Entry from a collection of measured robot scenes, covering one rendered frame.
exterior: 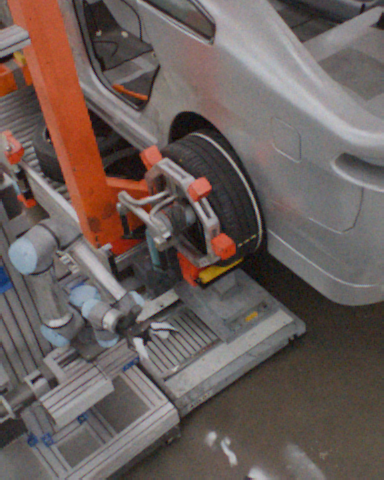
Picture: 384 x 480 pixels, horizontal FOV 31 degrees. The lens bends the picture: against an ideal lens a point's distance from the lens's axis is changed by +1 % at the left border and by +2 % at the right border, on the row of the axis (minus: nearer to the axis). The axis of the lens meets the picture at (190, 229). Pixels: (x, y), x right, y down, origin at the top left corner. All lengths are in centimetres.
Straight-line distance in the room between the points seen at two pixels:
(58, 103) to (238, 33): 92
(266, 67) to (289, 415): 174
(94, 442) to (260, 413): 83
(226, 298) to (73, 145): 117
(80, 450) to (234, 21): 200
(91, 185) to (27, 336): 93
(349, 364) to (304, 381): 25
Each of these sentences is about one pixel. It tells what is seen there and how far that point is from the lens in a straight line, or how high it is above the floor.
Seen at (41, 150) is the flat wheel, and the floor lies 50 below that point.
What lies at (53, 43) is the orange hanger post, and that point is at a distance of 316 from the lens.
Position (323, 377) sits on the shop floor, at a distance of 372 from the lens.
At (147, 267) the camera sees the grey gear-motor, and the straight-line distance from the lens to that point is 378.
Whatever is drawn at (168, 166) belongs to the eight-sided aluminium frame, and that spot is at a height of 110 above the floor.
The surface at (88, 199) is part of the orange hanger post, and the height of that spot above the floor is 86.
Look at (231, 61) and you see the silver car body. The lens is 284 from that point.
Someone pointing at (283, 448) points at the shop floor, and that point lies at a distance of 350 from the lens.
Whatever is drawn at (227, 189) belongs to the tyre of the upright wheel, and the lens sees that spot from 311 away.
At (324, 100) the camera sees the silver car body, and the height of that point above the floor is 167.
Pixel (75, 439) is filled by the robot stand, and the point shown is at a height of 21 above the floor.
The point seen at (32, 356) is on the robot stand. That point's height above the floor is 74.
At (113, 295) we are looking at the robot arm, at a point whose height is 119.
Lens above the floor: 301
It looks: 41 degrees down
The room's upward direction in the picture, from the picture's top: 10 degrees counter-clockwise
